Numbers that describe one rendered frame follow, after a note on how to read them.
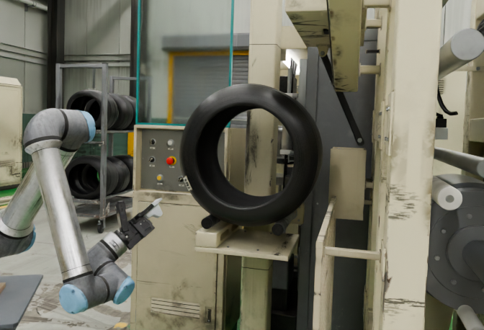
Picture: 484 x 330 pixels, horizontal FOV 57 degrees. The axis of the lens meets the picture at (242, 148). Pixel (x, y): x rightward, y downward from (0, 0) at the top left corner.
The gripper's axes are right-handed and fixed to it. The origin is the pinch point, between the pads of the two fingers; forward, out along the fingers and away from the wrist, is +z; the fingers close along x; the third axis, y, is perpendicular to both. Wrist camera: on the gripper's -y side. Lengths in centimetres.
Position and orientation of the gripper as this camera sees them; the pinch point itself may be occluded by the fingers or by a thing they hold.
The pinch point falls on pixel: (158, 199)
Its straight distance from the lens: 172.3
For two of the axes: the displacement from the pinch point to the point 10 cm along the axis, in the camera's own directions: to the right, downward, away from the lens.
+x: 3.9, -2.7, -8.8
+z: 6.5, -5.9, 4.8
